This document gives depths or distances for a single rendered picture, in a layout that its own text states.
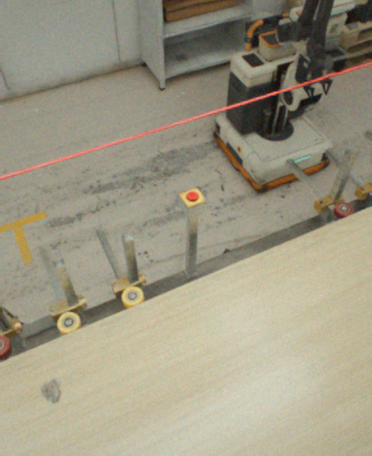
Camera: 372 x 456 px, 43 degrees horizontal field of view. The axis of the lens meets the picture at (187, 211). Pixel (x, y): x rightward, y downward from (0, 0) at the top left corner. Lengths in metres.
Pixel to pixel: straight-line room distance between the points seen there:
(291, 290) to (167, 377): 0.57
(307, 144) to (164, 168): 1.04
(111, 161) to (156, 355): 2.15
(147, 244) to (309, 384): 1.65
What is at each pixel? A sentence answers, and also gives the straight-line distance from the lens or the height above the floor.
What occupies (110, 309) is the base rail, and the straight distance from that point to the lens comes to 2.04.
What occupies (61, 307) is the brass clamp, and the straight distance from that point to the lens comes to 1.90.
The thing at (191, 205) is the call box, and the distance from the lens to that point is 1.66.
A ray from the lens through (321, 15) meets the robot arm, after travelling 2.44.
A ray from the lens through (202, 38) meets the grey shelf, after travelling 4.69.
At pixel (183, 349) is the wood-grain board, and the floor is 0.90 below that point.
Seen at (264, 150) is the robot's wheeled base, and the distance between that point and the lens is 3.28.
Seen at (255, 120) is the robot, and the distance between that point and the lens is 3.31.
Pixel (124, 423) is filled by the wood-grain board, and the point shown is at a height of 0.90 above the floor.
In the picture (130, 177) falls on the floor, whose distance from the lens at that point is 3.46.
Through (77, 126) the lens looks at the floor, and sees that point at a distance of 3.95.
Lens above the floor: 2.48
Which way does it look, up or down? 50 degrees down
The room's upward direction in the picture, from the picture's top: 1 degrees clockwise
